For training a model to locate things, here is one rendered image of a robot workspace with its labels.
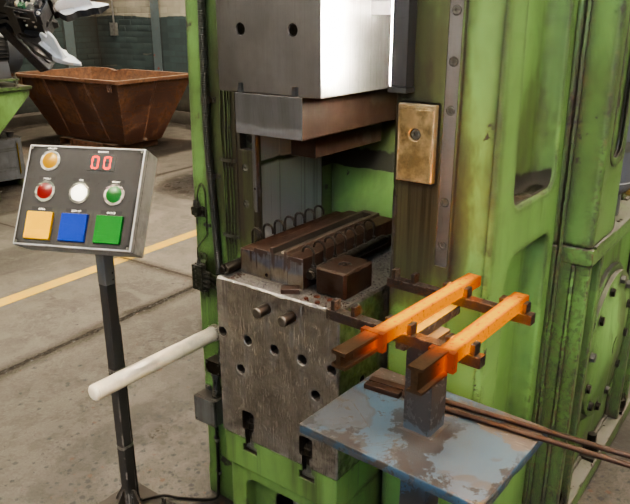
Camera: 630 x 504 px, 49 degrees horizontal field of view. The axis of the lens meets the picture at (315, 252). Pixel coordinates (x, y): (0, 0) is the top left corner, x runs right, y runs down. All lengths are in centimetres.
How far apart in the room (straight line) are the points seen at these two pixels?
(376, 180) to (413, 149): 51
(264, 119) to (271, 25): 21
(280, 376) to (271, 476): 32
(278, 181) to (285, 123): 38
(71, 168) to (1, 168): 496
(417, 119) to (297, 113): 26
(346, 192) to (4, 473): 157
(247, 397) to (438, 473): 68
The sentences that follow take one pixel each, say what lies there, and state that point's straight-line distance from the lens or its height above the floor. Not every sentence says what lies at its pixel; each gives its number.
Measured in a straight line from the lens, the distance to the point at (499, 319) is 126.
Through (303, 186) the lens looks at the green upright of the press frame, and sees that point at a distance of 201.
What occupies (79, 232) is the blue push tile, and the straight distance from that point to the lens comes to 190.
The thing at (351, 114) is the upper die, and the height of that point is 131.
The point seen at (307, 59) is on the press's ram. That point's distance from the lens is 152.
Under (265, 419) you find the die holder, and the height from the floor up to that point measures 56.
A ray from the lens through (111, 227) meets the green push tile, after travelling 186.
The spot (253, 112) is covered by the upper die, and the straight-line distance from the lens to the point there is 163.
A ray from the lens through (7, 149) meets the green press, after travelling 691.
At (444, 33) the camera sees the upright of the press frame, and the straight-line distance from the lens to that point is 150.
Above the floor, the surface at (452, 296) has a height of 103.
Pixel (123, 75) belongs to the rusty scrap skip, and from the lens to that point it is 933.
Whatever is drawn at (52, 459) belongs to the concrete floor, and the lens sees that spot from 279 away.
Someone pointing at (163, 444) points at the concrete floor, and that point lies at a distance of 276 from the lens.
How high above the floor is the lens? 154
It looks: 19 degrees down
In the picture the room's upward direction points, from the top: straight up
